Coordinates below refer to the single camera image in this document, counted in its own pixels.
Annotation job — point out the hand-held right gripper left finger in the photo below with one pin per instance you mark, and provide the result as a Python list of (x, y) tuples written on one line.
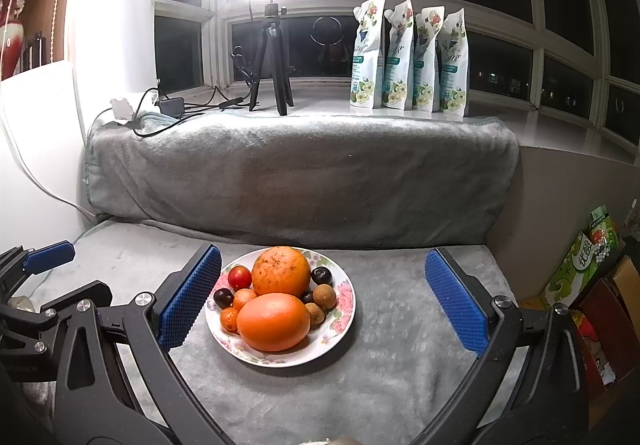
[(192, 295)]

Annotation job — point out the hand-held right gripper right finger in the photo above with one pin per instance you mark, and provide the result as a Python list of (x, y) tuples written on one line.
[(457, 300)]

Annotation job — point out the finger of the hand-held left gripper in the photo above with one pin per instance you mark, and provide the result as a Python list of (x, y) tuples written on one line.
[(50, 257), (30, 325)]

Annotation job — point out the small orange kumquat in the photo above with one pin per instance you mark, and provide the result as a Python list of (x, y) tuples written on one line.
[(229, 320)]

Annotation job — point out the red cherry tomato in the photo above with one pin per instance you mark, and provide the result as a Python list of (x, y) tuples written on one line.
[(239, 277)]

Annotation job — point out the small mandarin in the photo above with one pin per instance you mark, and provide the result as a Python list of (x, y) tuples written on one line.
[(245, 300)]

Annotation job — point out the large smooth orange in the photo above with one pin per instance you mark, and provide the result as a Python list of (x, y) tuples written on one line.
[(272, 322)]

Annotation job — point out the speckled orange fruit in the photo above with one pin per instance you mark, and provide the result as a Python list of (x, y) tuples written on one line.
[(280, 272)]

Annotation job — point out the brown longan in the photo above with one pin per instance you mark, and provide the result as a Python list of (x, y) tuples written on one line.
[(324, 298), (315, 315)]

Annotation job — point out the floral rim white plate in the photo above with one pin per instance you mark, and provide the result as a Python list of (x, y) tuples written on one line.
[(335, 325)]

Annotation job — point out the green printed carton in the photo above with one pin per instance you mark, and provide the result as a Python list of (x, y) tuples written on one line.
[(570, 275)]

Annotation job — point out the dark red box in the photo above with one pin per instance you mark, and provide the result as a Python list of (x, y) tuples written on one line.
[(610, 340)]

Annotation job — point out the grey plush cushion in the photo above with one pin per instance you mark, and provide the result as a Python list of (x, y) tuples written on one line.
[(300, 175)]

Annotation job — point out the green printed packet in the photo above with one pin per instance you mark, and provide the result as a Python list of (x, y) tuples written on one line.
[(604, 227)]

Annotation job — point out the brown cardboard box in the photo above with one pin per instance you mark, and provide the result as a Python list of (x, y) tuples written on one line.
[(627, 285)]

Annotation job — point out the folded light blue towel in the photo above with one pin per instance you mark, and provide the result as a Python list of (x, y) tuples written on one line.
[(152, 121)]

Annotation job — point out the black power adapter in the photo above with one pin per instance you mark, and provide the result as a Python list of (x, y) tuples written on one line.
[(170, 106)]

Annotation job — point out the white window sill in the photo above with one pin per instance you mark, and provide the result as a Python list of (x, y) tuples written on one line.
[(550, 130)]

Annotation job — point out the white floral refill pouch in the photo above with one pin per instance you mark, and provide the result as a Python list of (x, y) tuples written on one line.
[(454, 70), (367, 60), (398, 65), (426, 70)]

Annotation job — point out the red white vase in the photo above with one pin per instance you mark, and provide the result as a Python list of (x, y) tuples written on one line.
[(12, 25)]

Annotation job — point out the black tripod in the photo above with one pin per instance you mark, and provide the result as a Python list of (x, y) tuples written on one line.
[(272, 55)]

